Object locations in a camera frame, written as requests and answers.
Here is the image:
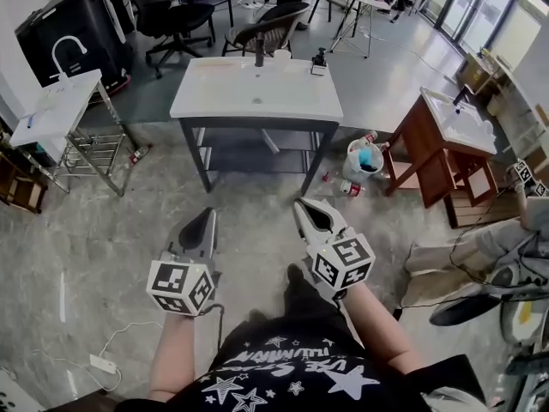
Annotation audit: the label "person's black shoe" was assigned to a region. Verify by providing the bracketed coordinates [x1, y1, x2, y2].
[286, 264, 306, 289]

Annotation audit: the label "white power strip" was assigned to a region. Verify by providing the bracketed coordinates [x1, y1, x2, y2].
[88, 353, 119, 376]

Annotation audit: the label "person's left forearm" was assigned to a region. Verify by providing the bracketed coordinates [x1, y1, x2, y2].
[148, 311, 215, 403]

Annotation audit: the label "black office chair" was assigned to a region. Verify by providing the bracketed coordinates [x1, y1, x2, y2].
[116, 0, 216, 80]

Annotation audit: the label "short black faucet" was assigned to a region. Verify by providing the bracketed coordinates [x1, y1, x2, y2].
[452, 83, 474, 107]

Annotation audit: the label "glass door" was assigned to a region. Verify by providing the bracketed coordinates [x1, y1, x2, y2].
[432, 0, 549, 58]

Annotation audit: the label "brown wicker chair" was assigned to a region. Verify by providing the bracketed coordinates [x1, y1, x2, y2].
[221, 1, 311, 59]

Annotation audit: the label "white ceramic cup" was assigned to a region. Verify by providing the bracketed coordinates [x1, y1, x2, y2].
[273, 48, 293, 71]

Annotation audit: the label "white ceramic sink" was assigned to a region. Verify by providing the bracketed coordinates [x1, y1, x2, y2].
[169, 56, 344, 124]

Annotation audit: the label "grey drain pipe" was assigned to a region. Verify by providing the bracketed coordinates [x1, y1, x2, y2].
[260, 127, 281, 155]

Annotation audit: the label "brown pump dispenser bottle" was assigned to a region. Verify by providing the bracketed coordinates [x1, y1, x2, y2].
[310, 47, 329, 77]

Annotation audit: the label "person's white garment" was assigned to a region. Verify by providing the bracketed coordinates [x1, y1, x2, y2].
[422, 386, 489, 412]

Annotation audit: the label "dark sink faucet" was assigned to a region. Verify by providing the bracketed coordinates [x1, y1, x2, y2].
[254, 32, 268, 68]

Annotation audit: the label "dark metal frame stand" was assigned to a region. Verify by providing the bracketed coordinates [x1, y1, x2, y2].
[53, 79, 130, 197]

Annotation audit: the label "small white sink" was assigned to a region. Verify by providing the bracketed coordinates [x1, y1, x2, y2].
[9, 69, 104, 150]

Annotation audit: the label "white adapter cable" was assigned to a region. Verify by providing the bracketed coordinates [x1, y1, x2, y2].
[32, 319, 165, 393]

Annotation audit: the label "white gooseneck faucet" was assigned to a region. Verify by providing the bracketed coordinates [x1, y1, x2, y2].
[51, 35, 89, 83]

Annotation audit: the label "white waste bucket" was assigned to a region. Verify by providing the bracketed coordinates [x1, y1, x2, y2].
[341, 137, 386, 184]

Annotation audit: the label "person's right forearm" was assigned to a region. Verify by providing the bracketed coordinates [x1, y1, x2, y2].
[338, 281, 425, 377]

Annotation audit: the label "white rectangular basin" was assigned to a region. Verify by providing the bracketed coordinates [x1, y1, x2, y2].
[419, 86, 499, 157]

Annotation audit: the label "grey floor equipment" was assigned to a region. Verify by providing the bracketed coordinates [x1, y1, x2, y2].
[428, 272, 549, 412]

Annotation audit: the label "white shelving unit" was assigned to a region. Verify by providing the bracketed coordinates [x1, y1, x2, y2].
[484, 49, 549, 162]

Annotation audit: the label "wooden sink cabinet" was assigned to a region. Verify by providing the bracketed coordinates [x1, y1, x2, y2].
[381, 94, 501, 231]

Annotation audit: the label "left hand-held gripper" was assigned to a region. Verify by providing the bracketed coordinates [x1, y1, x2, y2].
[145, 207, 222, 318]

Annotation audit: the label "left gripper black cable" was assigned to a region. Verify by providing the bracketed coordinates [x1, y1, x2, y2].
[200, 301, 227, 355]

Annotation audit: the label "black floor cable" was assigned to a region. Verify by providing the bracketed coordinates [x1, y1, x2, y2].
[398, 210, 549, 321]

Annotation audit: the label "person's black trousers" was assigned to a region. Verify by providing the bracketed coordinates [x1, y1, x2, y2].
[247, 275, 351, 338]

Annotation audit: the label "cardboard box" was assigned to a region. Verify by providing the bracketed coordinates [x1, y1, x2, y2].
[455, 51, 504, 94]

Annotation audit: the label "dark brown wooden cabinet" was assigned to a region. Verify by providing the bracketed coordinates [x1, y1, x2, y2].
[42, 386, 128, 412]

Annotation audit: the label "black cleaning machine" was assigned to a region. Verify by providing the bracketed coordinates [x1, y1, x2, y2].
[15, 0, 135, 99]

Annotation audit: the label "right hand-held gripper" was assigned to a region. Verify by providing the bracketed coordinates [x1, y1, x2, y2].
[293, 198, 377, 303]

